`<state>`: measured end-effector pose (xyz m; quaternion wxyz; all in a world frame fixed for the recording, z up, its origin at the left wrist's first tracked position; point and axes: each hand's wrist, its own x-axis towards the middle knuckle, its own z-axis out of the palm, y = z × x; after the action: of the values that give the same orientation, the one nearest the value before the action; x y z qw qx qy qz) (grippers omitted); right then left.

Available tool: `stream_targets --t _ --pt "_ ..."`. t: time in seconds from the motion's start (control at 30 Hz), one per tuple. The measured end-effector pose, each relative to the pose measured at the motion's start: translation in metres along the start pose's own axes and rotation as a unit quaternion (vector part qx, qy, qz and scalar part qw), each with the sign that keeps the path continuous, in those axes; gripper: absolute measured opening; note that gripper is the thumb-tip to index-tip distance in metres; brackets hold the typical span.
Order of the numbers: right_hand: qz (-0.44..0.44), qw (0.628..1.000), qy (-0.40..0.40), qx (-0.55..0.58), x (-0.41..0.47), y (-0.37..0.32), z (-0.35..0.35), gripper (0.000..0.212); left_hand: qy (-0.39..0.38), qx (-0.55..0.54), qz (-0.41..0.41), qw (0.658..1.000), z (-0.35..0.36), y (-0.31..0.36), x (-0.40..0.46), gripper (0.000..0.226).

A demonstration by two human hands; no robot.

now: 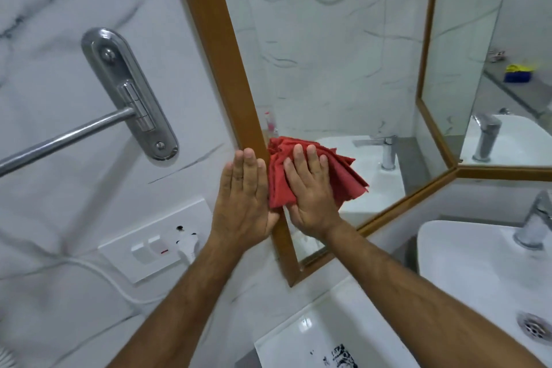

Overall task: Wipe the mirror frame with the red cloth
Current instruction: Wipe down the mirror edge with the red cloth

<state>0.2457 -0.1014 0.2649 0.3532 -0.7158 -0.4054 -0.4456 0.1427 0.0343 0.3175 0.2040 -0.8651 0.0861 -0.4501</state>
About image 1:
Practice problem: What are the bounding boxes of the chrome faucet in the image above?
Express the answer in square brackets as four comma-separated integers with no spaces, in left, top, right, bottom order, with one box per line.
[513,189,552,251]

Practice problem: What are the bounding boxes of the red cleaning cloth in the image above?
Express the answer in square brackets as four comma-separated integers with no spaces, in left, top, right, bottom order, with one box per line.
[267,136,370,210]

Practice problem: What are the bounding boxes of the white glossy box black print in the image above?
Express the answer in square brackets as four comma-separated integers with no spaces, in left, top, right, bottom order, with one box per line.
[253,276,415,368]

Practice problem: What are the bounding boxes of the person's right hand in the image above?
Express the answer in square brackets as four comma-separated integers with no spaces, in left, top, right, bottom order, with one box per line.
[282,143,346,244]

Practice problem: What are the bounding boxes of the chrome towel bar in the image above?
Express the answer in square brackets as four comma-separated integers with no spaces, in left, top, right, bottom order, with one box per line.
[0,27,180,179]

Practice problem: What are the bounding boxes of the narrow wooden framed mirror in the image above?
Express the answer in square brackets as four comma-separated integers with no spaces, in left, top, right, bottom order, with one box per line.
[415,0,552,182]

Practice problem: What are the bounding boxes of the person's left forearm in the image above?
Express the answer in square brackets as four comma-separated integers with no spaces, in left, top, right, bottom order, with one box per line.
[106,237,256,368]

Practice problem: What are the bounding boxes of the person's right forearm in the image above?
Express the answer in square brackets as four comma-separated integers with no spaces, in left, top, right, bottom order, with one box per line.
[323,221,545,368]

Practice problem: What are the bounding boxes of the person's left hand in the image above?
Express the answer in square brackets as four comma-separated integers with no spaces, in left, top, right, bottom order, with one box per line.
[210,148,281,253]

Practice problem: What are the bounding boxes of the white cable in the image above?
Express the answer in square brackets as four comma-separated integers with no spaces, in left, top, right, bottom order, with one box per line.
[0,256,193,306]

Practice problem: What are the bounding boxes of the white switch socket plate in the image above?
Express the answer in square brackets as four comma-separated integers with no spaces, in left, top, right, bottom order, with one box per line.
[98,195,216,285]

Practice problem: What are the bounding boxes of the large wooden framed mirror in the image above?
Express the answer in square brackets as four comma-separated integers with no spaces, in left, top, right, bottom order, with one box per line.
[167,0,459,288]

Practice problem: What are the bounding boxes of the white ceramic sink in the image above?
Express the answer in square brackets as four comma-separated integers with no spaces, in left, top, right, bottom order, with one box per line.
[416,218,552,368]

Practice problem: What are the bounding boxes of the metal sink drain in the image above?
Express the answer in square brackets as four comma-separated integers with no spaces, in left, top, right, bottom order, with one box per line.
[516,312,552,345]

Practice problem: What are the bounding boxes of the white plug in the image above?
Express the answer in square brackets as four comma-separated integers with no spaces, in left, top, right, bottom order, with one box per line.
[175,225,200,265]

